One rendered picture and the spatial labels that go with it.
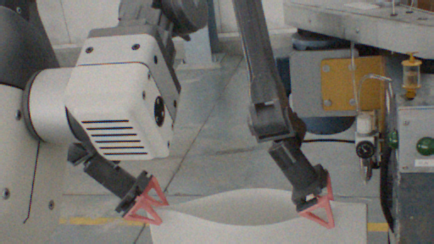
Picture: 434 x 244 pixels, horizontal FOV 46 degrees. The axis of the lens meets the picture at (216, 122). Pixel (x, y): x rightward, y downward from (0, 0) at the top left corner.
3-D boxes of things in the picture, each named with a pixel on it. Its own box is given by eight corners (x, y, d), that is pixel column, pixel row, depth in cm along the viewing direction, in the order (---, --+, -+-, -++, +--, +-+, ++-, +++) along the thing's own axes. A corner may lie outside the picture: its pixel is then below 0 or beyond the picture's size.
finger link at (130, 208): (175, 202, 116) (141, 176, 115) (166, 220, 110) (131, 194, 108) (158, 219, 119) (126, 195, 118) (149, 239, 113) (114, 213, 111)
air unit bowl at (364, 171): (358, 182, 108) (357, 156, 106) (357, 175, 111) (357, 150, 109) (372, 182, 108) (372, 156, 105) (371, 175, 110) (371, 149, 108)
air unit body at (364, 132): (356, 191, 108) (354, 122, 102) (355, 179, 112) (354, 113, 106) (379, 191, 107) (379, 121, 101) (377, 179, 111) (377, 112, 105)
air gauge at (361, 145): (356, 159, 105) (355, 143, 103) (355, 155, 106) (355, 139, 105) (375, 159, 104) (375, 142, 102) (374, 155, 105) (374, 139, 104)
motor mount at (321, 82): (292, 119, 124) (288, 54, 118) (294, 109, 130) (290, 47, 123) (419, 116, 117) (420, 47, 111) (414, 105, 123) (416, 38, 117)
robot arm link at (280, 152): (259, 150, 102) (283, 139, 99) (268, 133, 108) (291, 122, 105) (279, 176, 104) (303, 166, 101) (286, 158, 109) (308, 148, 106)
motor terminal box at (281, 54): (277, 104, 124) (273, 58, 120) (264, 91, 133) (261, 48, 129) (309, 97, 125) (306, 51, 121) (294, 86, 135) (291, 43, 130)
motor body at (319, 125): (294, 139, 130) (287, 42, 121) (298, 116, 144) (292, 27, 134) (357, 138, 126) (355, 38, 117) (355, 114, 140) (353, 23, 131)
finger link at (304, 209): (346, 207, 107) (322, 173, 105) (347, 227, 101) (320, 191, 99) (318, 220, 110) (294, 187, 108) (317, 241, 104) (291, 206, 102)
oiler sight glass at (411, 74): (403, 88, 80) (403, 66, 79) (402, 82, 82) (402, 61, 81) (420, 87, 79) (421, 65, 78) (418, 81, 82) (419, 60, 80)
